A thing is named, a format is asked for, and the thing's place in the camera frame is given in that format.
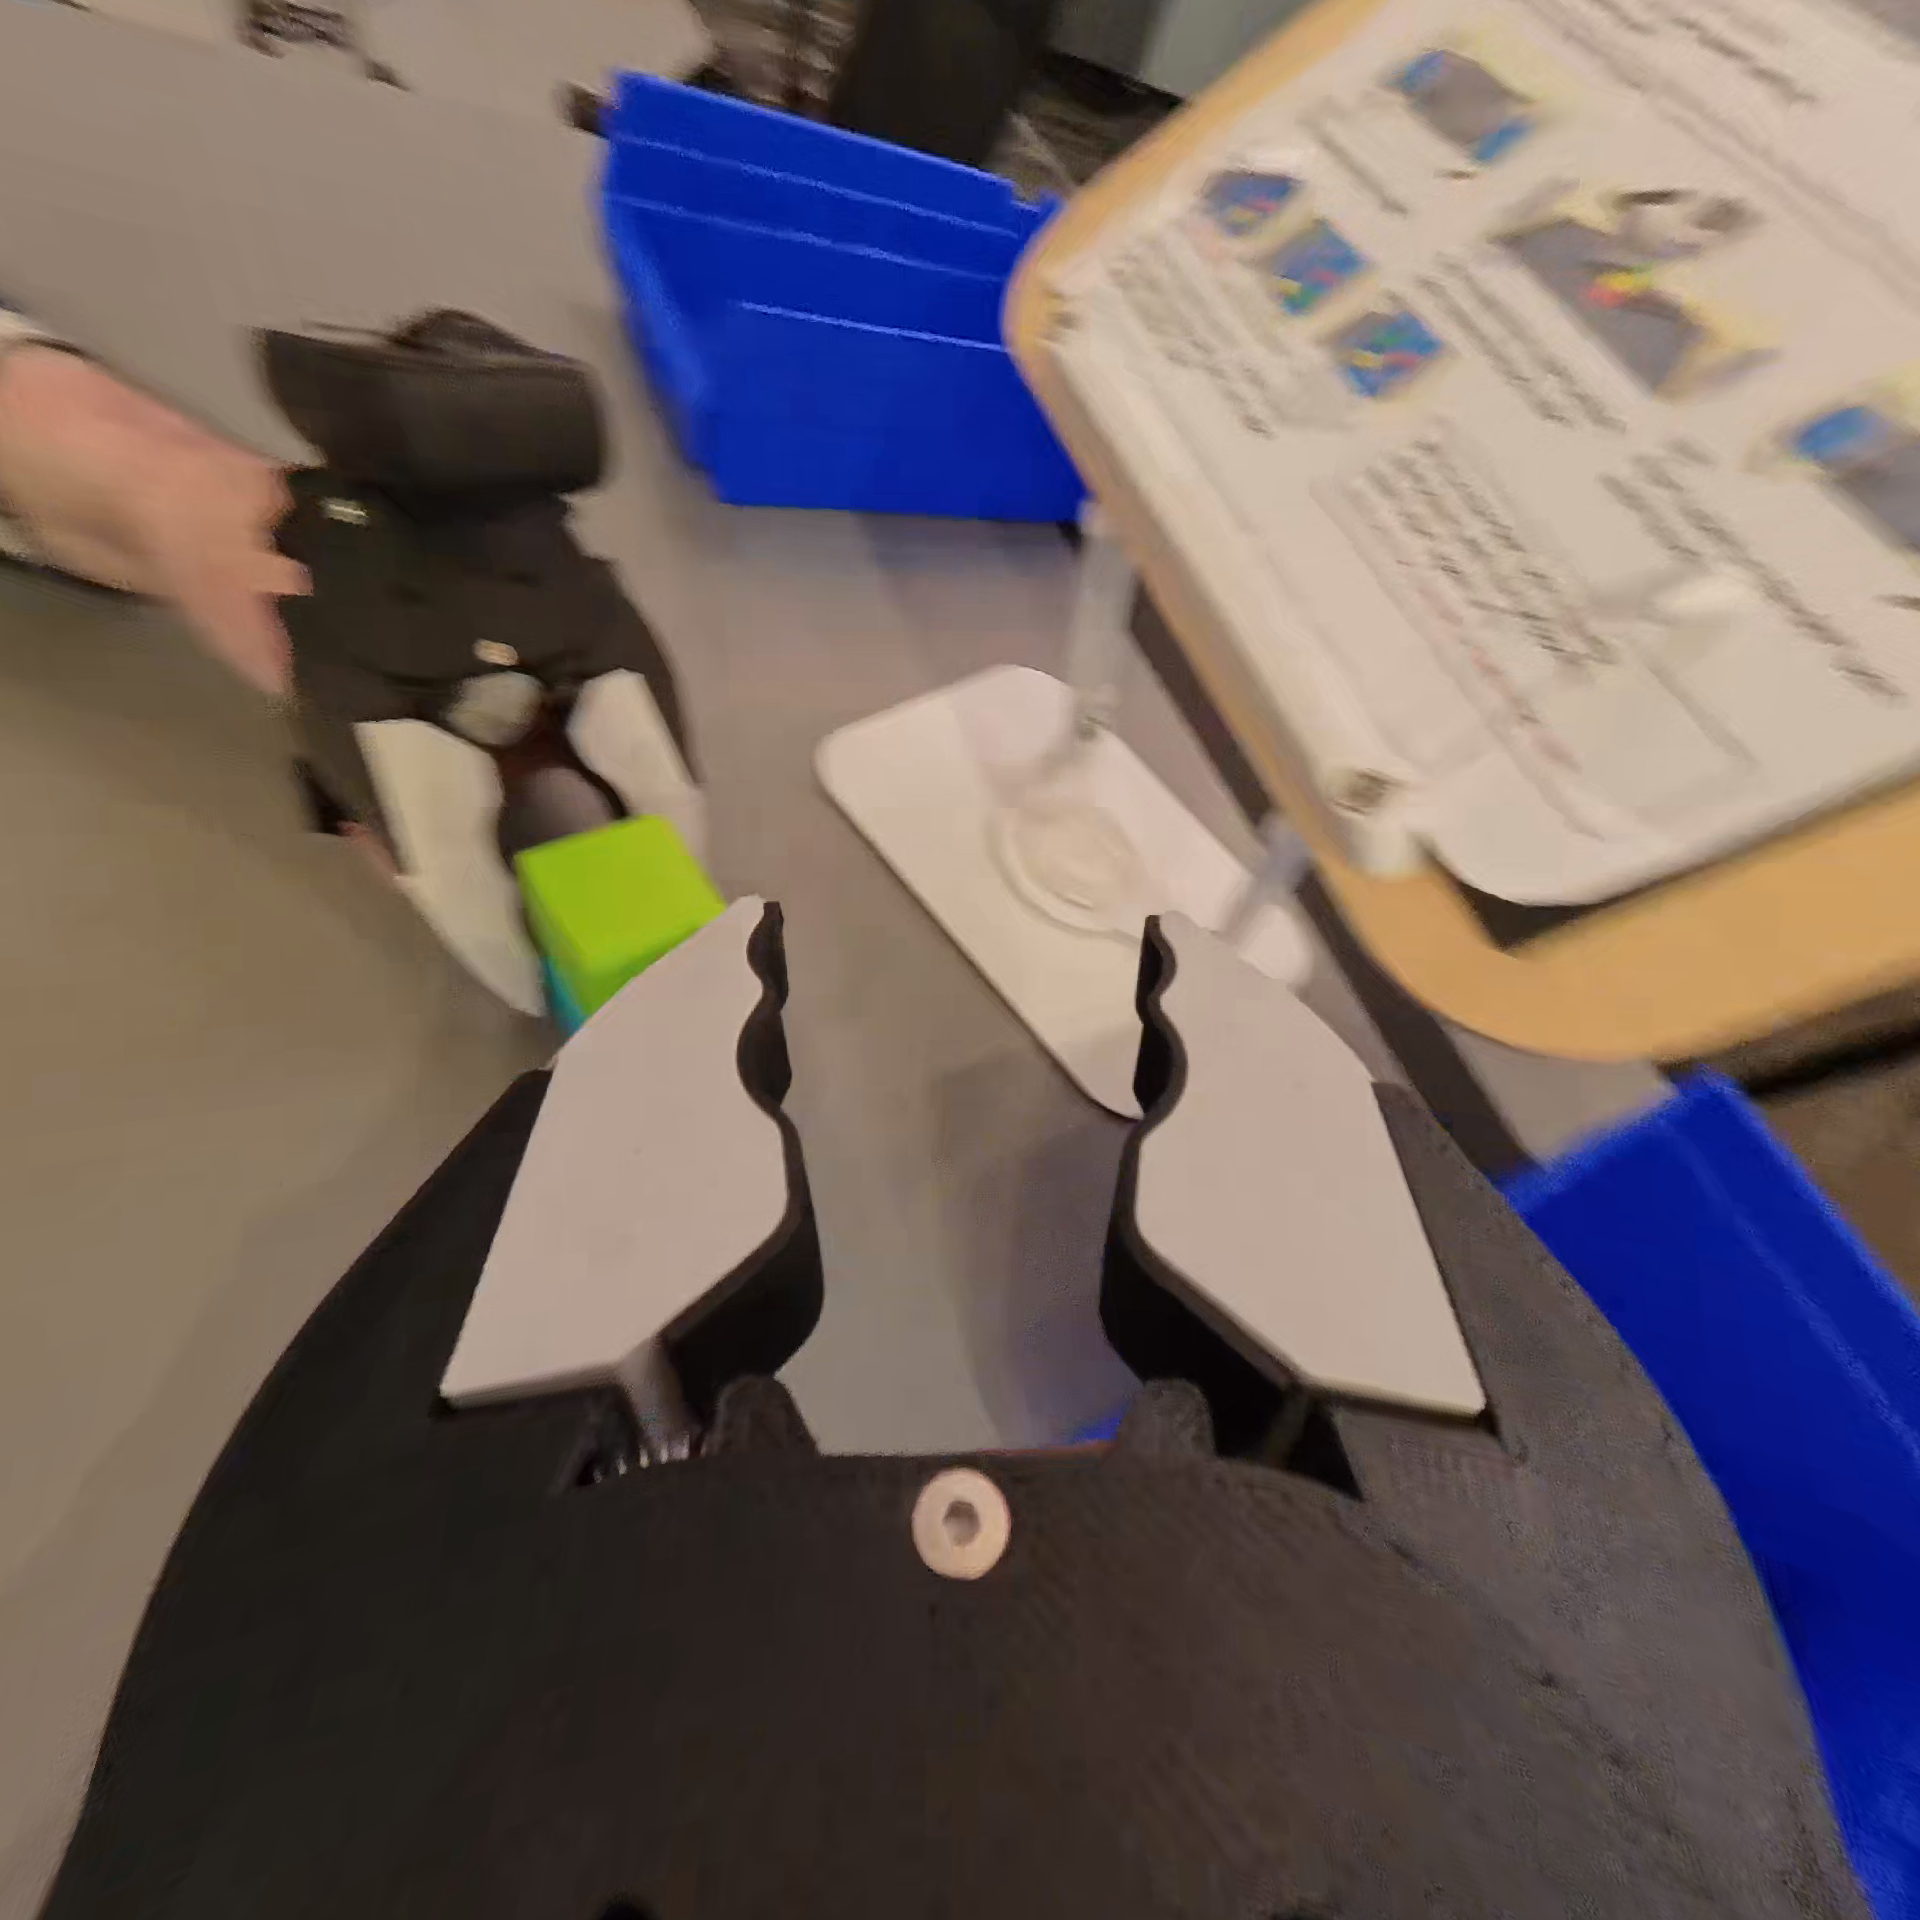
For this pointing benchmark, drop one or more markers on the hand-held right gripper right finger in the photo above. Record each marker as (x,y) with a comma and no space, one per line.
(1292,1215)

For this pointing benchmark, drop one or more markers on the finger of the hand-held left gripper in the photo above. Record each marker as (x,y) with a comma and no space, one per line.
(638,742)
(442,840)

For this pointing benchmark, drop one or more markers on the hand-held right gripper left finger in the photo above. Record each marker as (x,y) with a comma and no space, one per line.
(631,1200)

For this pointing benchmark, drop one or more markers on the green cube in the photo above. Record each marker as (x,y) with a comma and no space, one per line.
(616,900)

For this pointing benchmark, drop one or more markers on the light blue cube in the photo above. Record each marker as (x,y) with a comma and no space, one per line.
(567,999)

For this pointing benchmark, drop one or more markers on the blue plastic bin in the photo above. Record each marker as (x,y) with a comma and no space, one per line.
(1771,1349)
(840,404)

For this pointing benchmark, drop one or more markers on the grey desk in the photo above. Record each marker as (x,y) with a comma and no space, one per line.
(181,1050)

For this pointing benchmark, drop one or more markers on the person's left hand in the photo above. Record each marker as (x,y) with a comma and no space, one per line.
(135,480)

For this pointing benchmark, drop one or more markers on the white document stand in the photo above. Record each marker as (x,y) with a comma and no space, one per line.
(961,780)

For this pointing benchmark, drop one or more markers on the printed instruction sheet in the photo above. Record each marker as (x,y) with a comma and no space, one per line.
(1501,451)

